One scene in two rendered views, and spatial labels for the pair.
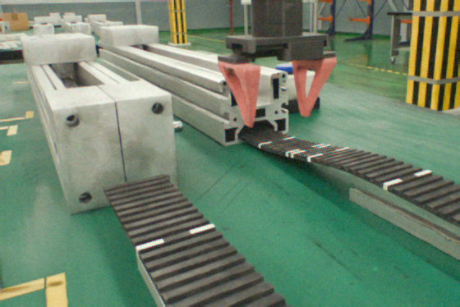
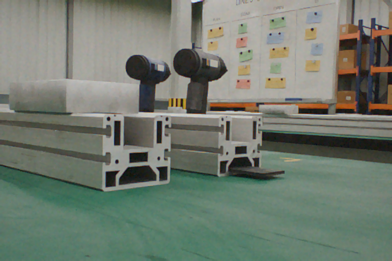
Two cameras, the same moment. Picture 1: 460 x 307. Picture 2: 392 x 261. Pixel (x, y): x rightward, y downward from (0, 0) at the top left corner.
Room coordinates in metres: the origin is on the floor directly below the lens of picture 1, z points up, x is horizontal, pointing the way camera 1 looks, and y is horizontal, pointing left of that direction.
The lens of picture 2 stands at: (1.74, 0.33, 0.87)
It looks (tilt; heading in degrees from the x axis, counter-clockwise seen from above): 3 degrees down; 164
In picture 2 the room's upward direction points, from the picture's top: 1 degrees clockwise
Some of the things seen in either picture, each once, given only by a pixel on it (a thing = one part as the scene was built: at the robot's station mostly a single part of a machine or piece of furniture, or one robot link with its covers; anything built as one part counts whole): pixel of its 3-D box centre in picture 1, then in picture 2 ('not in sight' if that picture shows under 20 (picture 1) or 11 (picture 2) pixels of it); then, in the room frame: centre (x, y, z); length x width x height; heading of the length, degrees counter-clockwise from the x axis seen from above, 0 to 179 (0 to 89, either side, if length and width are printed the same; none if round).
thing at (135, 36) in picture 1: (128, 40); (71, 107); (1.08, 0.33, 0.87); 0.16 x 0.11 x 0.07; 30
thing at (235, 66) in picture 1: (258, 84); not in sight; (0.46, 0.00, 0.86); 0.07 x 0.07 x 0.09; 29
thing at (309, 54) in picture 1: (295, 80); not in sight; (0.49, -0.04, 0.86); 0.07 x 0.07 x 0.09; 29
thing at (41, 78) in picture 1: (62, 81); (90, 131); (0.77, 0.37, 0.82); 0.80 x 0.10 x 0.09; 30
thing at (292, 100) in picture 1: (282, 89); not in sight; (0.69, -0.04, 0.81); 0.10 x 0.08 x 0.06; 120
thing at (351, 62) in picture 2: not in sight; (317, 86); (-8.69, 6.43, 1.57); 2.83 x 0.98 x 3.14; 26
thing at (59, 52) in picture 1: (57, 55); not in sight; (0.77, 0.37, 0.87); 0.16 x 0.11 x 0.07; 30
